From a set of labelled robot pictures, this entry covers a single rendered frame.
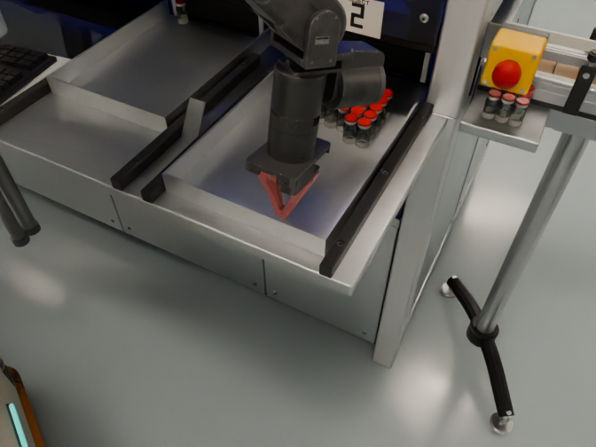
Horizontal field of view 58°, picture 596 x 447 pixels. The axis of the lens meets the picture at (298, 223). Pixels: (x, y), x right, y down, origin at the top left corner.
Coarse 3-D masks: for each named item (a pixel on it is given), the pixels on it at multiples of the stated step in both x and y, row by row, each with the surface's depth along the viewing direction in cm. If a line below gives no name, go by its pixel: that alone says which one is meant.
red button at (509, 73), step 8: (504, 64) 77; (512, 64) 77; (496, 72) 78; (504, 72) 77; (512, 72) 77; (520, 72) 77; (496, 80) 78; (504, 80) 78; (512, 80) 77; (504, 88) 79
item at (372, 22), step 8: (344, 0) 85; (352, 0) 84; (360, 0) 84; (368, 0) 83; (344, 8) 86; (352, 8) 85; (360, 8) 85; (368, 8) 84; (376, 8) 83; (368, 16) 85; (376, 16) 84; (360, 24) 87; (368, 24) 86; (376, 24) 85; (360, 32) 87; (368, 32) 87; (376, 32) 86
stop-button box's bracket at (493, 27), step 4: (492, 24) 83; (496, 24) 83; (500, 24) 83; (488, 28) 84; (492, 28) 84; (496, 28) 83; (488, 32) 84; (492, 32) 84; (496, 32) 84; (488, 36) 85; (492, 36) 84; (484, 40) 85; (488, 40) 85; (492, 40) 85; (484, 44) 86; (488, 44) 86; (484, 48) 86; (488, 48) 86; (484, 52) 87; (488, 52) 86; (480, 56) 88; (484, 56) 87
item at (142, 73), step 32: (128, 32) 106; (160, 32) 110; (192, 32) 110; (224, 32) 110; (64, 64) 96; (96, 64) 102; (128, 64) 102; (160, 64) 102; (192, 64) 102; (224, 64) 102; (64, 96) 94; (96, 96) 90; (128, 96) 94; (160, 96) 94; (192, 96) 89; (160, 128) 87
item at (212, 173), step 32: (256, 96) 91; (224, 128) 86; (256, 128) 88; (320, 128) 88; (384, 128) 88; (192, 160) 81; (224, 160) 83; (320, 160) 83; (352, 160) 83; (384, 160) 80; (192, 192) 75; (224, 192) 78; (256, 192) 78; (320, 192) 78; (352, 192) 78; (256, 224) 72; (288, 224) 69; (320, 224) 73
